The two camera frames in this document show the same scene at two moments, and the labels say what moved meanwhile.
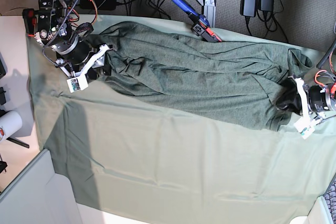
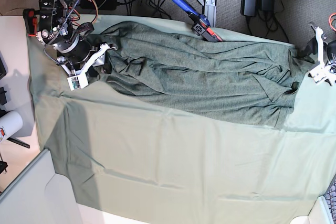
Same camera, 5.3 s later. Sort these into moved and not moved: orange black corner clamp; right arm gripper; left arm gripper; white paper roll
Moved: left arm gripper
Not moved: right arm gripper; orange black corner clamp; white paper roll
